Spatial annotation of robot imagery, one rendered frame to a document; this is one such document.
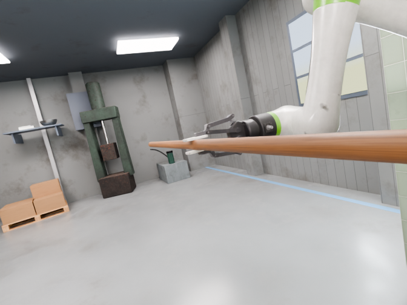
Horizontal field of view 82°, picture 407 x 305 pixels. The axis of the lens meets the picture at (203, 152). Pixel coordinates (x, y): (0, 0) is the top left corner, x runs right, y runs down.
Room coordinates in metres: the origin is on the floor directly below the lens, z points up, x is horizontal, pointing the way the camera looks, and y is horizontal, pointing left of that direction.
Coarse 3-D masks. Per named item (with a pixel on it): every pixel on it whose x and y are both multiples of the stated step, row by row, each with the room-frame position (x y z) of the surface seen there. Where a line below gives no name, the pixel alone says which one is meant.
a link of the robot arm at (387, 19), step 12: (312, 0) 0.79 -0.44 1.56; (360, 0) 0.77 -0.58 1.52; (372, 0) 0.77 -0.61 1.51; (384, 0) 0.76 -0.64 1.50; (396, 0) 0.76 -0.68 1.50; (312, 12) 0.84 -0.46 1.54; (360, 12) 0.79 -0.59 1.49; (372, 12) 0.78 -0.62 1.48; (384, 12) 0.77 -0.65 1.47; (396, 12) 0.76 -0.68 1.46; (372, 24) 0.81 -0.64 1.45; (384, 24) 0.79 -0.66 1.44; (396, 24) 0.78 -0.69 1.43
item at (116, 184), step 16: (96, 96) 5.64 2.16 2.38; (80, 112) 5.60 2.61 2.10; (96, 112) 5.61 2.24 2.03; (112, 112) 5.64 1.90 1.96; (96, 144) 5.71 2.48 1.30; (112, 144) 5.66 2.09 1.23; (96, 160) 5.64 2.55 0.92; (128, 160) 5.70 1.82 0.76; (96, 176) 5.64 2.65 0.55; (112, 176) 5.52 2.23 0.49; (128, 176) 5.55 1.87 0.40; (112, 192) 5.50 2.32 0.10; (128, 192) 5.53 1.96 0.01
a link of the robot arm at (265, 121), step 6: (258, 114) 0.77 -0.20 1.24; (264, 114) 0.76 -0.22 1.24; (270, 114) 0.76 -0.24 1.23; (258, 120) 0.74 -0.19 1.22; (264, 120) 0.73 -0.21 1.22; (270, 120) 0.74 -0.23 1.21; (258, 126) 0.74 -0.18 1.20; (264, 126) 0.73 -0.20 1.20; (270, 126) 0.71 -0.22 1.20; (276, 126) 0.74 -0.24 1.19; (264, 132) 0.73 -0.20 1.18; (270, 132) 0.74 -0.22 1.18; (276, 132) 0.75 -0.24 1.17
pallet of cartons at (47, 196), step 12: (48, 180) 5.47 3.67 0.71; (36, 192) 5.10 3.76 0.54; (48, 192) 5.20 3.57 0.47; (60, 192) 5.15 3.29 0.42; (12, 204) 4.97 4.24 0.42; (24, 204) 4.67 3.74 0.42; (36, 204) 4.77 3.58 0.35; (48, 204) 4.87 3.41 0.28; (60, 204) 4.97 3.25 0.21; (0, 216) 4.44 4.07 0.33; (12, 216) 4.53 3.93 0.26; (24, 216) 4.63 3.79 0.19; (36, 216) 4.72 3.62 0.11; (48, 216) 4.88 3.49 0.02; (12, 228) 4.53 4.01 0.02
